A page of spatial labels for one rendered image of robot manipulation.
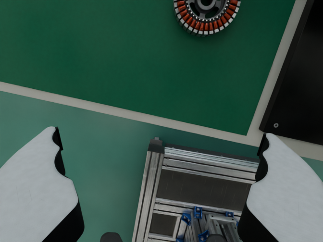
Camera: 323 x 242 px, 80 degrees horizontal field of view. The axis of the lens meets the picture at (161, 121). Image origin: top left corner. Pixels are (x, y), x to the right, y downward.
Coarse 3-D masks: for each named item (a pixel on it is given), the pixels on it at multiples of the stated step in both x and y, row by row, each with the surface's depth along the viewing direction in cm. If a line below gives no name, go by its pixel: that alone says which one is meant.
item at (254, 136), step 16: (304, 0) 35; (288, 32) 37; (288, 48) 37; (272, 80) 39; (32, 96) 40; (48, 96) 40; (64, 96) 40; (112, 112) 41; (128, 112) 41; (256, 112) 41; (176, 128) 42; (192, 128) 42; (208, 128) 42; (256, 128) 42; (256, 144) 43; (288, 144) 43; (304, 144) 43; (320, 160) 44
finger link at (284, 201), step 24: (264, 144) 11; (264, 168) 9; (288, 168) 9; (264, 192) 7; (288, 192) 7; (312, 192) 8; (264, 216) 6; (288, 216) 7; (312, 216) 7; (264, 240) 6; (288, 240) 6; (312, 240) 6
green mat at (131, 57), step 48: (0, 0) 36; (48, 0) 36; (96, 0) 35; (144, 0) 35; (240, 0) 35; (288, 0) 35; (0, 48) 38; (48, 48) 38; (96, 48) 38; (144, 48) 38; (192, 48) 37; (240, 48) 37; (96, 96) 40; (144, 96) 40; (192, 96) 40; (240, 96) 40
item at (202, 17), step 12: (180, 0) 32; (192, 0) 34; (216, 0) 34; (228, 0) 32; (180, 12) 33; (192, 12) 33; (204, 12) 34; (228, 12) 32; (180, 24) 35; (192, 24) 33; (204, 24) 33; (216, 24) 33; (204, 36) 36
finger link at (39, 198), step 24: (48, 144) 10; (0, 168) 8; (24, 168) 8; (48, 168) 8; (0, 192) 7; (24, 192) 7; (48, 192) 7; (72, 192) 7; (0, 216) 6; (24, 216) 6; (48, 216) 6; (72, 216) 6; (0, 240) 5; (24, 240) 6; (48, 240) 6; (72, 240) 7
